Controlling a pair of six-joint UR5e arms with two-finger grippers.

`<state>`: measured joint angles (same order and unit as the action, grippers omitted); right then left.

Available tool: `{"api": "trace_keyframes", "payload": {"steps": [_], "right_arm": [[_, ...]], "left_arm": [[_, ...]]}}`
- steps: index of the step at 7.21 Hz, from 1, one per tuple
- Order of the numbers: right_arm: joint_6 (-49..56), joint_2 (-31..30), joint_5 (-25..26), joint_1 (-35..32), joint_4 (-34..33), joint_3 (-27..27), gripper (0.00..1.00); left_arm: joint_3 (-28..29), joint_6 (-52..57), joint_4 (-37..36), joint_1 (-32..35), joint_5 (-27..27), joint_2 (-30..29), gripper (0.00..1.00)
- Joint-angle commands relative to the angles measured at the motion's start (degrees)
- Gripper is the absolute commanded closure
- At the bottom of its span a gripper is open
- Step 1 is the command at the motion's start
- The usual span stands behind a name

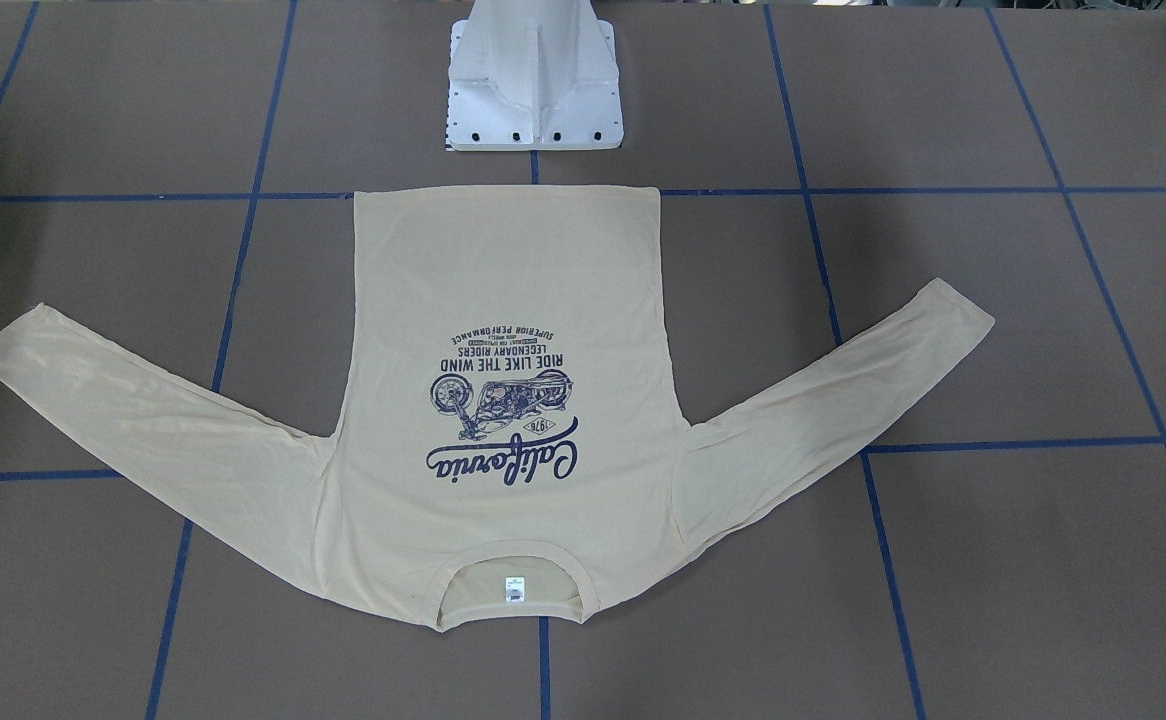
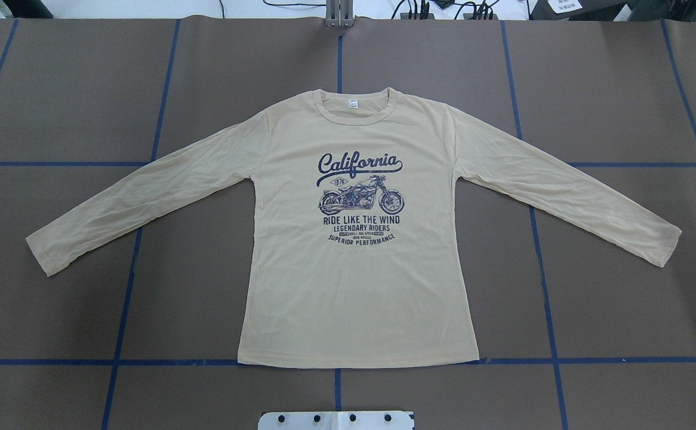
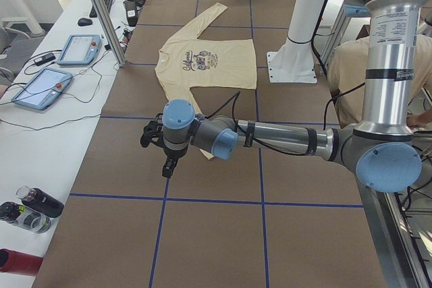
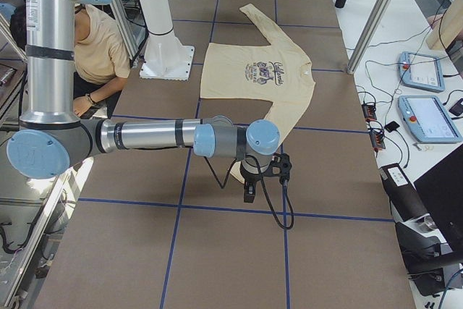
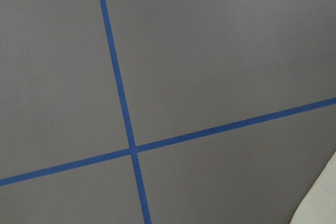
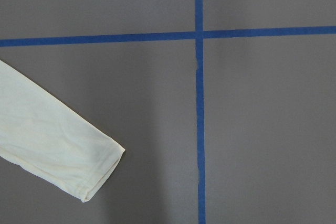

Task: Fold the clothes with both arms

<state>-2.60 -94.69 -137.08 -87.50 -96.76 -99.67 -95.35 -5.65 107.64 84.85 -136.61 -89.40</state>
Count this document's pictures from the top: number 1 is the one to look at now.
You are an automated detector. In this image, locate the cream long-sleeve printed shirt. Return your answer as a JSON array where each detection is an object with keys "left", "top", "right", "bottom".
[{"left": 0, "top": 186, "right": 993, "bottom": 632}]

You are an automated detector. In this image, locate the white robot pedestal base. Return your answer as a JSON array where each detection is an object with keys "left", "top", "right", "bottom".
[{"left": 445, "top": 1, "right": 624, "bottom": 152}]

